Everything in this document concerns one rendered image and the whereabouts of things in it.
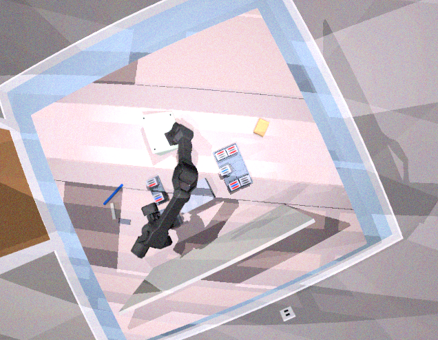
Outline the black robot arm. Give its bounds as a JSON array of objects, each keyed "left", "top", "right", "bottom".
[{"left": 131, "top": 122, "right": 198, "bottom": 259}]

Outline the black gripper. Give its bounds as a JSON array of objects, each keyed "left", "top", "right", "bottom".
[{"left": 141, "top": 202, "right": 172, "bottom": 248}]

